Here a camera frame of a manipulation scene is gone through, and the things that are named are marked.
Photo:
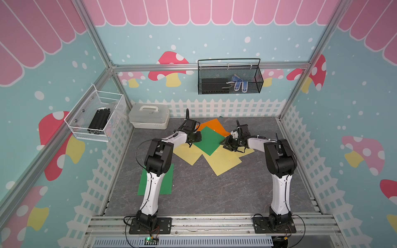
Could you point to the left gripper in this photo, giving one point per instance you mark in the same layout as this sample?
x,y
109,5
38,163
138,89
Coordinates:
x,y
198,139

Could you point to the blue white item in basket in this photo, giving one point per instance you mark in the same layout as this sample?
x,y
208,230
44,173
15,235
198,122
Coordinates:
x,y
237,84

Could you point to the aluminium front rail frame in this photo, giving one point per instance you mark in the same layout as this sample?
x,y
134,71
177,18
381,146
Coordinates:
x,y
314,230

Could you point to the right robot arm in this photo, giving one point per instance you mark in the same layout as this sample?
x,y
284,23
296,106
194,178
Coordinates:
x,y
281,163

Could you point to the small green circuit board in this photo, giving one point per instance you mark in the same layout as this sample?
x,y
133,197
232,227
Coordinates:
x,y
151,241

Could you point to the yellow paper sheet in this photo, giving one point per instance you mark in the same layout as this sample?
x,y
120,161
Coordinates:
x,y
222,160
189,154
243,151

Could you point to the green paper sheet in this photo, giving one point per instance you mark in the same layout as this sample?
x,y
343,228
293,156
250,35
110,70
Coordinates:
x,y
210,141
166,186

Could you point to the black item in white basket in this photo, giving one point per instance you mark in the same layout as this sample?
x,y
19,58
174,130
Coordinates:
x,y
99,121

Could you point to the yellow paper sheet bottom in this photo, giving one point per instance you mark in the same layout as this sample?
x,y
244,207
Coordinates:
x,y
222,160

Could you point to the white plastic storage box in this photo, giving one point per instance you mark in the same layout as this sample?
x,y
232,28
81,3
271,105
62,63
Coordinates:
x,y
149,116

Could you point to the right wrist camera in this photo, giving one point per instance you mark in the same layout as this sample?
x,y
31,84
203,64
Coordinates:
x,y
241,131

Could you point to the black wire mesh basket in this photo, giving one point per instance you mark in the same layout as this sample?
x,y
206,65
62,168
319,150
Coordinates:
x,y
246,68

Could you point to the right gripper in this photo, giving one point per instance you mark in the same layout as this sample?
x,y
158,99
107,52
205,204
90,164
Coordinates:
x,y
227,143

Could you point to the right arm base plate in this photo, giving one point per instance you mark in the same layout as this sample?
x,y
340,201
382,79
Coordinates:
x,y
264,225

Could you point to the white wire basket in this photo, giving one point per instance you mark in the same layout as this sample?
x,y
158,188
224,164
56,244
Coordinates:
x,y
79,119

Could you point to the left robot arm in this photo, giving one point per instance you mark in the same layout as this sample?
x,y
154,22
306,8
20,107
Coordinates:
x,y
157,163

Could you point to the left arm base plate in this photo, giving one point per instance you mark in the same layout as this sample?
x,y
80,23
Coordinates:
x,y
161,225

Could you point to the orange paper sheet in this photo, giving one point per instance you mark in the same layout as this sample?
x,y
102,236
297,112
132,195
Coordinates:
x,y
216,126

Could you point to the black box in mesh basket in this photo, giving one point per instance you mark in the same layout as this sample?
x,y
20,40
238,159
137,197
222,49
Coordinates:
x,y
214,86

